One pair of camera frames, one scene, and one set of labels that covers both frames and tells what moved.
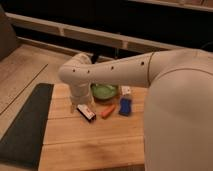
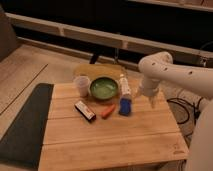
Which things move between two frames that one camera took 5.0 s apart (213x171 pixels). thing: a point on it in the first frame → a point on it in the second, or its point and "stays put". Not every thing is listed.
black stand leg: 94,58 stays put
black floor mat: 24,140 stays put
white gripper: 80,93 → 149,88
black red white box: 86,112 stays put
